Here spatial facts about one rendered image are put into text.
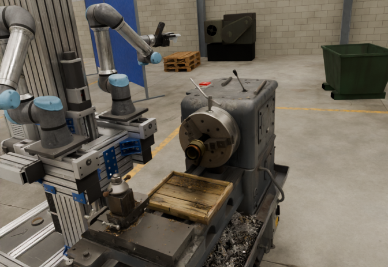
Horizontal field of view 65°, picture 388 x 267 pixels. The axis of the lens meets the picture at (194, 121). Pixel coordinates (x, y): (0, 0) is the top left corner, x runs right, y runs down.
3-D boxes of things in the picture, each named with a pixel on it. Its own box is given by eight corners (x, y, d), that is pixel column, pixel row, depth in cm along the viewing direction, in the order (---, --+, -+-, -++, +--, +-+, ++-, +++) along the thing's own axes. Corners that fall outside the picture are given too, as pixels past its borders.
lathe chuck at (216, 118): (185, 152, 181) (187, 102, 169) (235, 167, 168) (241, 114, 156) (178, 159, 174) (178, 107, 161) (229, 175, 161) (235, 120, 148)
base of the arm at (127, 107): (106, 114, 190) (103, 98, 187) (122, 106, 202) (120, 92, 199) (125, 116, 183) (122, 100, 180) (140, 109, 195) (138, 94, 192)
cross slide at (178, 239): (111, 210, 136) (109, 201, 134) (196, 236, 116) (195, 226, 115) (82, 233, 122) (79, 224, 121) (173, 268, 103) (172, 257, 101)
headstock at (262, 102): (217, 124, 242) (215, 76, 228) (278, 132, 220) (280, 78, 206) (180, 157, 193) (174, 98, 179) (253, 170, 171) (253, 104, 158)
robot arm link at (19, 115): (34, 127, 144) (1, 4, 125) (6, 128, 146) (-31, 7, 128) (48, 119, 155) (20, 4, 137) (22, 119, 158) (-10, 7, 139)
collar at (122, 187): (117, 181, 121) (115, 175, 120) (133, 185, 117) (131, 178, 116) (103, 192, 114) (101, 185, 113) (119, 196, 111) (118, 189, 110)
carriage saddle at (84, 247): (115, 218, 140) (112, 207, 138) (206, 247, 119) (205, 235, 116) (61, 265, 115) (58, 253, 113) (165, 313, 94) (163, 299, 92)
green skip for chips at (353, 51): (317, 85, 661) (320, 45, 631) (364, 83, 646) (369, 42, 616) (335, 104, 537) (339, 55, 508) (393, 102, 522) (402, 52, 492)
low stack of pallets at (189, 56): (177, 64, 1042) (176, 51, 1026) (201, 64, 1015) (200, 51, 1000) (163, 72, 931) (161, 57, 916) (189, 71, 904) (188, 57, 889)
